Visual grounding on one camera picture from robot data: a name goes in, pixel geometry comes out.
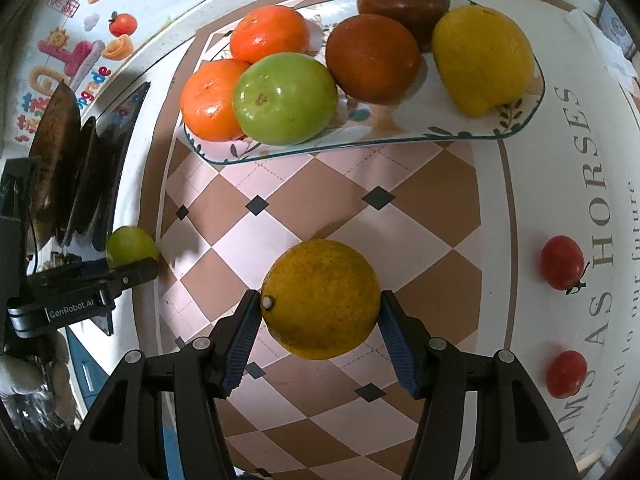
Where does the green apple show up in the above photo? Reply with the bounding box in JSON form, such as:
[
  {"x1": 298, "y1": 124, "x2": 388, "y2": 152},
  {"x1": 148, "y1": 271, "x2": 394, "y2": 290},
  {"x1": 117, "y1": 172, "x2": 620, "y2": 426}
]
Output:
[
  {"x1": 105, "y1": 226, "x2": 160, "y2": 269},
  {"x1": 232, "y1": 52, "x2": 338, "y2": 146}
]

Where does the red cherry tomato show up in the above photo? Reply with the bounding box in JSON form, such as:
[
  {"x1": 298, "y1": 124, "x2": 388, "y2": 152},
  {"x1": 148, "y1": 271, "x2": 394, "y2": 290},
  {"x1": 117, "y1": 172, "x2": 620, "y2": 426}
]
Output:
[
  {"x1": 546, "y1": 350, "x2": 588, "y2": 399},
  {"x1": 539, "y1": 235, "x2": 588, "y2": 295}
]

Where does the yellow orange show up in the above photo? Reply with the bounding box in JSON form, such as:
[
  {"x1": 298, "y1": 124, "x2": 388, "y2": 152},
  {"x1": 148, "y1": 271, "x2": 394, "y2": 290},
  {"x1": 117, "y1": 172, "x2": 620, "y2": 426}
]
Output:
[{"x1": 260, "y1": 240, "x2": 381, "y2": 361}]

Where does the black frying pan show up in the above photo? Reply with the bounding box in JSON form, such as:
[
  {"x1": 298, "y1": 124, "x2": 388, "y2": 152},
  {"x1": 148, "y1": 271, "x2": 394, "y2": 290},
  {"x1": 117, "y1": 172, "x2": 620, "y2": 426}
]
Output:
[{"x1": 27, "y1": 82, "x2": 81, "y2": 252}]

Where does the black gas stove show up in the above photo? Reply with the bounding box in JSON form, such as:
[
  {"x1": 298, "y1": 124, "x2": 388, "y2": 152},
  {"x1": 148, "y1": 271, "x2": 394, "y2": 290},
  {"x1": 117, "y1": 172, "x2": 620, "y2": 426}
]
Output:
[{"x1": 56, "y1": 82, "x2": 150, "y2": 252}]

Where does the orange tangerine front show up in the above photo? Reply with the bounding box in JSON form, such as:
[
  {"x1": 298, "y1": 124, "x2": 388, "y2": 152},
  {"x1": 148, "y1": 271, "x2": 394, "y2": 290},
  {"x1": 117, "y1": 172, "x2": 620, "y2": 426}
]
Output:
[{"x1": 180, "y1": 58, "x2": 250, "y2": 142}]

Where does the orange tangerine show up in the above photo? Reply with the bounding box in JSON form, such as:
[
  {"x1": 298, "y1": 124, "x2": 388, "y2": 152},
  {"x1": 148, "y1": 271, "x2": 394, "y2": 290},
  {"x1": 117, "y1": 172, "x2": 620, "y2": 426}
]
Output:
[
  {"x1": 230, "y1": 6, "x2": 310, "y2": 64},
  {"x1": 180, "y1": 58, "x2": 250, "y2": 142}
]

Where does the checkered counter mat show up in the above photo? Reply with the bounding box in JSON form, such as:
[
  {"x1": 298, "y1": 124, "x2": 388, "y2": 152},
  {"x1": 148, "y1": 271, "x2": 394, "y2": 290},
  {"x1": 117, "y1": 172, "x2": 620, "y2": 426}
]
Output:
[{"x1": 137, "y1": 0, "x2": 639, "y2": 479}]

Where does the green apple on plate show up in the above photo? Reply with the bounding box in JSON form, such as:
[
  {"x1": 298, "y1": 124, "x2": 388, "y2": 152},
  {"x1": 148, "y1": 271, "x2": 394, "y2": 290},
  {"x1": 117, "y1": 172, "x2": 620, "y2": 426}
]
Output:
[{"x1": 232, "y1": 52, "x2": 338, "y2": 146}]

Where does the orange tangerine back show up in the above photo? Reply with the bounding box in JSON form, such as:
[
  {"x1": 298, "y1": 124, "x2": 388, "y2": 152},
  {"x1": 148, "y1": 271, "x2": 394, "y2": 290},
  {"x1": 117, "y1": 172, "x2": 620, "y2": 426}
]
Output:
[{"x1": 230, "y1": 6, "x2": 310, "y2": 64}]

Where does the white patterned fruit plate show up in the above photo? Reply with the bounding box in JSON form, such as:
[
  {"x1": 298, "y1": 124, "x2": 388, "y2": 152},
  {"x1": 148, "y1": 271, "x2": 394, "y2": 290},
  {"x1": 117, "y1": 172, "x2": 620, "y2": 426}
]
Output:
[{"x1": 180, "y1": 0, "x2": 546, "y2": 165}]

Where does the reddish brown orange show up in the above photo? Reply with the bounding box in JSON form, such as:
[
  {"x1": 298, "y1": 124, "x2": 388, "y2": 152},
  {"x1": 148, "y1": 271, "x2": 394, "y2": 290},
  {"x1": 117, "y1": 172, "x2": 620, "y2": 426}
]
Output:
[{"x1": 326, "y1": 14, "x2": 423, "y2": 104}]

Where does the yellow lemon on plate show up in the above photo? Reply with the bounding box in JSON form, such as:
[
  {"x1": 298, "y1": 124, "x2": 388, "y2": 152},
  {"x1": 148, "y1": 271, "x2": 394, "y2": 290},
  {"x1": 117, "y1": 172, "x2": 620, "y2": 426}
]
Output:
[{"x1": 432, "y1": 4, "x2": 535, "y2": 118}]

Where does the crumpled white tissue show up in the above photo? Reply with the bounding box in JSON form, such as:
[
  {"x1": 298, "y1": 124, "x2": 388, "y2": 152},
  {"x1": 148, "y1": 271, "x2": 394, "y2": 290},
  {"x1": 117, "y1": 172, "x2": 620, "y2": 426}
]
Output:
[{"x1": 565, "y1": 9, "x2": 639, "y2": 96}]

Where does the dark red apple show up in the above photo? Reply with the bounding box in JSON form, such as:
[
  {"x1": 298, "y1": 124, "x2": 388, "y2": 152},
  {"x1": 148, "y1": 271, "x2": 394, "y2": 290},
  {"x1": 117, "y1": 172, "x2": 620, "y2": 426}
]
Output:
[{"x1": 357, "y1": 0, "x2": 450, "y2": 52}]

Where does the silver spray can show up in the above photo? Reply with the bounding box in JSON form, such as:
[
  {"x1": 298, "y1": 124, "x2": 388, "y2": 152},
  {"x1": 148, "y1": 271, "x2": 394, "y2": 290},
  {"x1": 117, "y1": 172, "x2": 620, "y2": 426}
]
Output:
[{"x1": 598, "y1": 1, "x2": 637, "y2": 58}]

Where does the colourful wall sticker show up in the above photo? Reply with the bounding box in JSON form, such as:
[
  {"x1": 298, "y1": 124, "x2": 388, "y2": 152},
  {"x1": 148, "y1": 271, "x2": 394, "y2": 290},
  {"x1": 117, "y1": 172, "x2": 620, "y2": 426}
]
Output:
[{"x1": 4, "y1": 0, "x2": 138, "y2": 145}]

